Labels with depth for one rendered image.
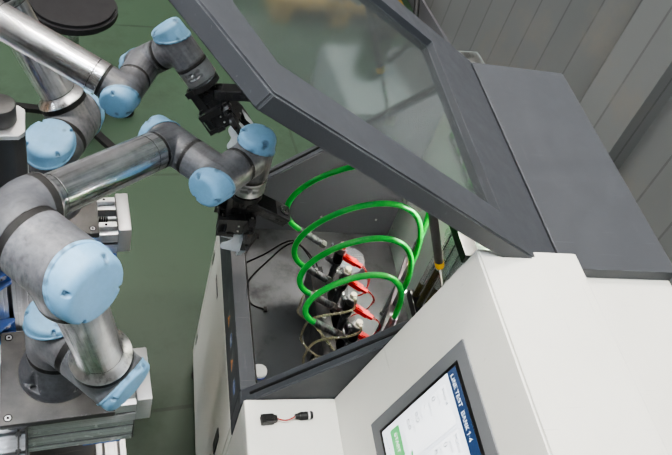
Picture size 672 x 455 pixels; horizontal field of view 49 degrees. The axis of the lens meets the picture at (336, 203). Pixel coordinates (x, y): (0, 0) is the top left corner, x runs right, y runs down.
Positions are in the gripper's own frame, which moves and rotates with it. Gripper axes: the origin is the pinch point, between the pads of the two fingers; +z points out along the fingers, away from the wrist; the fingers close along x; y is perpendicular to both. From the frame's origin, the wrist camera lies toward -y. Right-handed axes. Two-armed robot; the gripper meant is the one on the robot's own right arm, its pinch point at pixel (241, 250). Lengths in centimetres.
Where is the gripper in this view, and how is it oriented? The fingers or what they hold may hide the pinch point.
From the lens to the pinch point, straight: 169.7
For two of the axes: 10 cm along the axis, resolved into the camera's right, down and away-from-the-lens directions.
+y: -9.6, -0.6, -2.8
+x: 1.5, 7.3, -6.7
